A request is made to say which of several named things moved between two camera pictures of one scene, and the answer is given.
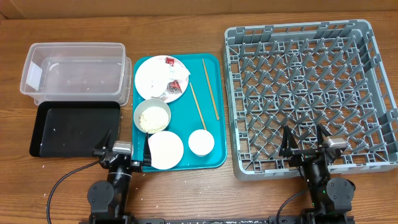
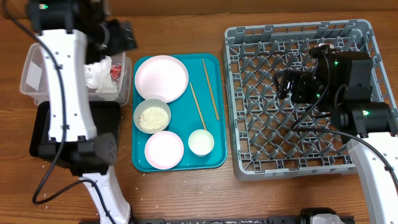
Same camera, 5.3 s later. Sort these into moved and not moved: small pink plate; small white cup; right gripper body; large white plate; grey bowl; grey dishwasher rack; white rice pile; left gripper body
Moved: right gripper body; left gripper body
Not moved: small pink plate; grey dishwasher rack; white rice pile; large white plate; grey bowl; small white cup
